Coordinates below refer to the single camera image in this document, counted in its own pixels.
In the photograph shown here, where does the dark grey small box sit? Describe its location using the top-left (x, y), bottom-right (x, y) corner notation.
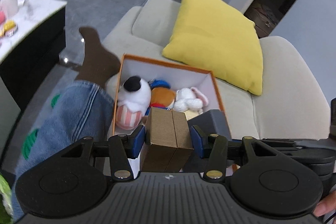
top-left (186, 109), bottom-right (233, 172)

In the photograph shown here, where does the brown cardboard small box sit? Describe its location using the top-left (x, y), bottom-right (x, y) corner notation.
top-left (139, 107), bottom-right (193, 173)

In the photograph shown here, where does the white pink crochet bunny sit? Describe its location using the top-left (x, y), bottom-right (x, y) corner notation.
top-left (173, 87), bottom-right (209, 114)

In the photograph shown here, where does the orange cardboard box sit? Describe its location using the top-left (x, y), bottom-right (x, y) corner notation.
top-left (106, 53), bottom-right (238, 179)

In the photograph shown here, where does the person right hand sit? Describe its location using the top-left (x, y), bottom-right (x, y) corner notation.
top-left (313, 192), bottom-right (336, 217)

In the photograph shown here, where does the white black plush dog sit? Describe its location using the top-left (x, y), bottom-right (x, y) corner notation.
top-left (115, 76), bottom-right (151, 130)

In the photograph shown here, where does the blue jeans leg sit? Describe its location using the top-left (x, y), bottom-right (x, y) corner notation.
top-left (11, 80), bottom-right (116, 222)

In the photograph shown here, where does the brown sailor bear plush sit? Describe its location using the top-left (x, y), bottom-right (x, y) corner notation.
top-left (148, 79), bottom-right (176, 110)

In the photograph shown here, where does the beige sofa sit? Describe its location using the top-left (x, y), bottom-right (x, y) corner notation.
top-left (103, 0), bottom-right (330, 139)

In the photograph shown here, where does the brown sock foot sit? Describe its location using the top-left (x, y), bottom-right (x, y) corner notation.
top-left (75, 27), bottom-right (121, 89)

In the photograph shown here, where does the yellow cushion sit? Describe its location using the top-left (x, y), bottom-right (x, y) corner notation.
top-left (162, 0), bottom-right (263, 96)

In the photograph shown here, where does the marble top coffee table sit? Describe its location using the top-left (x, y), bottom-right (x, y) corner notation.
top-left (0, 0), bottom-right (68, 109)

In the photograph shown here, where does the yellow toy on plate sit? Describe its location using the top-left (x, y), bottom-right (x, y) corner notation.
top-left (1, 20), bottom-right (18, 37)

